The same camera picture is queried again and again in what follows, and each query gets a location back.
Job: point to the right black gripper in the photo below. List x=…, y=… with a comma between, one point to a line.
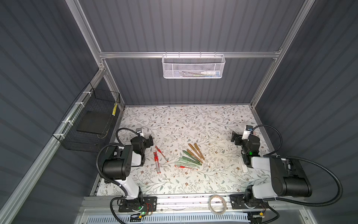
x=237, y=138

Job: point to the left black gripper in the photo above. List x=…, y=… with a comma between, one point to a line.
x=149, y=141

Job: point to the brown pen one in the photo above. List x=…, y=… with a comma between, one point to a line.
x=196, y=151

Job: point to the brown pen two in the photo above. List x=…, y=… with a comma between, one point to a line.
x=199, y=151

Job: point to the brown pen three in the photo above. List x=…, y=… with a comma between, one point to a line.
x=192, y=154

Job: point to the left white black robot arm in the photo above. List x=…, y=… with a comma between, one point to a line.
x=115, y=160

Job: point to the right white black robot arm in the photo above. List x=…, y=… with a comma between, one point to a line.
x=288, y=179

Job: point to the red pen left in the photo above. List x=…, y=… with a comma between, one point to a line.
x=156, y=162

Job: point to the red pen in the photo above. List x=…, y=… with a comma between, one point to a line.
x=156, y=162
x=184, y=167
x=161, y=154

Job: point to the red pen upper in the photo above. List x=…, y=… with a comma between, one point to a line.
x=161, y=154

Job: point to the red pen right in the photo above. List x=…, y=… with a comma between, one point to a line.
x=158, y=162

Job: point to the green pen lower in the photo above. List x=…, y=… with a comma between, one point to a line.
x=187, y=164

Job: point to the red pen lower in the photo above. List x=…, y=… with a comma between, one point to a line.
x=184, y=167

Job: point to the green pen upper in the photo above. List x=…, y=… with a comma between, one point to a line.
x=192, y=157

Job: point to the white eraser stick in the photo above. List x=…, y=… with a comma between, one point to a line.
x=243, y=167

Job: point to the floral patterned table mat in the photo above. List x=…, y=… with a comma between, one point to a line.
x=211, y=127

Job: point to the clear tape roll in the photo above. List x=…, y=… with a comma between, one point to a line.
x=217, y=205

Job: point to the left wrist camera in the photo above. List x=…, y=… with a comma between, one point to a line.
x=139, y=132

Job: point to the black wire basket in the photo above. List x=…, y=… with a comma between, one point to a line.
x=91, y=121

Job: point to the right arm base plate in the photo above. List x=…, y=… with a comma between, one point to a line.
x=241, y=201

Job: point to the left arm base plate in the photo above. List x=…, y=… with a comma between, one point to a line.
x=145, y=204

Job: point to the white wire mesh basket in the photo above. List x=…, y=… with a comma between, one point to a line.
x=193, y=66

